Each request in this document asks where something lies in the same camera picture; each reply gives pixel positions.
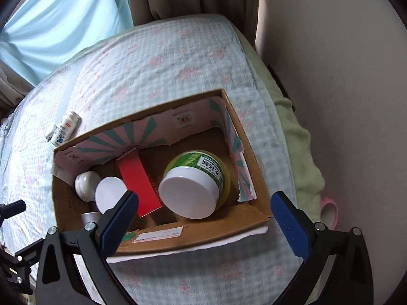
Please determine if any red box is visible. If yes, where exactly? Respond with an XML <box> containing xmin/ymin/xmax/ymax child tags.
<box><xmin>116</xmin><ymin>148</ymin><xmax>164</xmax><ymax>218</ymax></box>

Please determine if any pink tape roll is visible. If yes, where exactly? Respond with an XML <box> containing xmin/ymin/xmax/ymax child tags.
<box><xmin>319</xmin><ymin>196</ymin><xmax>338</xmax><ymax>231</ymax></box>

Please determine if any small red and silver jar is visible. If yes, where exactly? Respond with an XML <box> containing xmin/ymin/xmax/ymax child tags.
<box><xmin>81</xmin><ymin>211</ymin><xmax>102</xmax><ymax>227</ymax></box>

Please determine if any light blue hanging cloth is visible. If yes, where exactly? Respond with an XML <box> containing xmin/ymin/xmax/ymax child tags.
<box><xmin>0</xmin><ymin>0</ymin><xmax>134</xmax><ymax>87</ymax></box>

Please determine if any small white bottle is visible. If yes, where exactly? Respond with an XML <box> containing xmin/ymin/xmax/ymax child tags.
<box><xmin>45</xmin><ymin>111</ymin><xmax>80</xmax><ymax>148</ymax></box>

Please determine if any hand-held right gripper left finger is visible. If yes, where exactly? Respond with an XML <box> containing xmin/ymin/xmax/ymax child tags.
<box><xmin>36</xmin><ymin>191</ymin><xmax>150</xmax><ymax>305</ymax></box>

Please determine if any cardboard box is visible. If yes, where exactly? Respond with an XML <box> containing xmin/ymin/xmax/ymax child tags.
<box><xmin>52</xmin><ymin>88</ymin><xmax>275</xmax><ymax>263</ymax></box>

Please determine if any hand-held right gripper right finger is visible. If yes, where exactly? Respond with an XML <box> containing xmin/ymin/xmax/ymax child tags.
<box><xmin>270</xmin><ymin>191</ymin><xmax>374</xmax><ymax>305</ymax></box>

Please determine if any small black and white jar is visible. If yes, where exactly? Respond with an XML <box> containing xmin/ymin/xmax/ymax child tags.
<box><xmin>75</xmin><ymin>171</ymin><xmax>102</xmax><ymax>202</ymax></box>

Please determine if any green jar with white lid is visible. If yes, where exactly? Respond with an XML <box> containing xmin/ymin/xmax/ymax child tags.
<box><xmin>158</xmin><ymin>151</ymin><xmax>225</xmax><ymax>220</ymax></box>

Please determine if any small white lidded jar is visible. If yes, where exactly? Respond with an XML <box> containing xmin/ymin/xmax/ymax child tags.
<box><xmin>95</xmin><ymin>176</ymin><xmax>126</xmax><ymax>214</ymax></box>

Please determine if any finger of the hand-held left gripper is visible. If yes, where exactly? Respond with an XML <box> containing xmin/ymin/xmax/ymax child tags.
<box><xmin>13</xmin><ymin>239</ymin><xmax>44</xmax><ymax>265</ymax></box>
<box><xmin>0</xmin><ymin>200</ymin><xmax>27</xmax><ymax>227</ymax></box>

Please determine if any green mattress cover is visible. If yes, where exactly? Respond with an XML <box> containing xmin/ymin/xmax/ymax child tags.
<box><xmin>237</xmin><ymin>27</ymin><xmax>326</xmax><ymax>231</ymax></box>

